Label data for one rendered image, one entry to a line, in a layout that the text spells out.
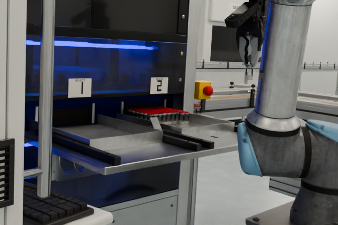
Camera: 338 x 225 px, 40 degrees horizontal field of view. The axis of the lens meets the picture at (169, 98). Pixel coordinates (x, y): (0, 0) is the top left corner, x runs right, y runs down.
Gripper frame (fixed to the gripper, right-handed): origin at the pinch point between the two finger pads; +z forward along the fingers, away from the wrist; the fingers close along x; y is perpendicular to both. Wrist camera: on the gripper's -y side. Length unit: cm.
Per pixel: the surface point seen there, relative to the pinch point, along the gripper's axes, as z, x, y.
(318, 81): 122, 411, 802
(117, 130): 23.7, 35.0, -22.8
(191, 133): 23.1, 14.6, -9.1
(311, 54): 67, 433, 806
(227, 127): 24.2, 14.4, 8.8
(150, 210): 59, 40, -4
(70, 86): 8, 41, -37
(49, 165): 14, -10, -73
